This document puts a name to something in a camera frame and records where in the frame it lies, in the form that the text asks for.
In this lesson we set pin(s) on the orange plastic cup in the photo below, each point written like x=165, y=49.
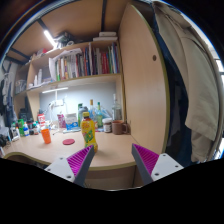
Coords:
x=46, y=136

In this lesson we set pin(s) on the yellow tea drink bottle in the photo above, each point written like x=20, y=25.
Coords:
x=89, y=131

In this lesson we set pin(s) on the pink carton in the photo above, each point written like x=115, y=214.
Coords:
x=61, y=121

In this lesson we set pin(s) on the white under-shelf light bar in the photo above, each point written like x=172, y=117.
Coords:
x=55, y=90

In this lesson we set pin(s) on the slim green bottle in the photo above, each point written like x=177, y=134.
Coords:
x=99, y=116

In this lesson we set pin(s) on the beige hanging coat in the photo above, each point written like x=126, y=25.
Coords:
x=196, y=90

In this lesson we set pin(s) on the dark hanging clothes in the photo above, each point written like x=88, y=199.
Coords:
x=7, y=100

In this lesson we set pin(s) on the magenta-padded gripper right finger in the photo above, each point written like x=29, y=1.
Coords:
x=165, y=165

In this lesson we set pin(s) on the light wooden wardrobe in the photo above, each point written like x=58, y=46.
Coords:
x=143, y=83

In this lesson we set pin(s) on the white ceiling tube light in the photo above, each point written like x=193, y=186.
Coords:
x=50, y=38

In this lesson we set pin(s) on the white bottle with blue label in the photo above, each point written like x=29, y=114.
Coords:
x=26, y=130

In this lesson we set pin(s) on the blue and white box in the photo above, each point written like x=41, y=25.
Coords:
x=71, y=121

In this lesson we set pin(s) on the green plastic container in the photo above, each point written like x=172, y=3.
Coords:
x=21, y=127

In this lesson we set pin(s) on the clear bottle with gold cap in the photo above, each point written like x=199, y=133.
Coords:
x=91, y=108

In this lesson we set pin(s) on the brown jar with white lid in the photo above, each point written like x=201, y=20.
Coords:
x=107, y=126

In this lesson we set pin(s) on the grey shaker bottle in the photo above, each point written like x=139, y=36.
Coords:
x=82, y=111

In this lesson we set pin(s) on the clear glass bottle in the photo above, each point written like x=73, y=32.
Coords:
x=117, y=111

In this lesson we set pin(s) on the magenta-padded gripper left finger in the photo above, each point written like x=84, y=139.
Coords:
x=59, y=166

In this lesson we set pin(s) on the brown ceramic mug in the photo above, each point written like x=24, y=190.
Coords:
x=117, y=127

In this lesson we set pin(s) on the red and white can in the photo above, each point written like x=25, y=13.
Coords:
x=41, y=119

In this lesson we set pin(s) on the wooden shelf unit with books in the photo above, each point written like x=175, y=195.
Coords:
x=83, y=63

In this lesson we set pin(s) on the flat round red coaster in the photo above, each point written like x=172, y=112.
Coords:
x=68, y=141

